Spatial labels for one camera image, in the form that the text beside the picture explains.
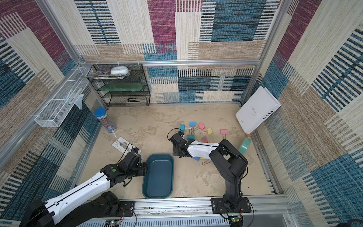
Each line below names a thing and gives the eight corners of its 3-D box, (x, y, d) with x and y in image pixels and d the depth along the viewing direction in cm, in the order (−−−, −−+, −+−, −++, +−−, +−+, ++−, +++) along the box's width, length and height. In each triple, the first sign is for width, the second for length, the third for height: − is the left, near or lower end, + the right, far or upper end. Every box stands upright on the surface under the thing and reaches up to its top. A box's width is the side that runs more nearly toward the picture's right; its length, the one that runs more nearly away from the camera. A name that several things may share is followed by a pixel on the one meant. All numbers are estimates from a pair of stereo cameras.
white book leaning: (242, 138, 101) (259, 109, 78) (232, 119, 112) (245, 88, 89) (260, 135, 103) (282, 105, 79) (249, 117, 114) (265, 86, 90)
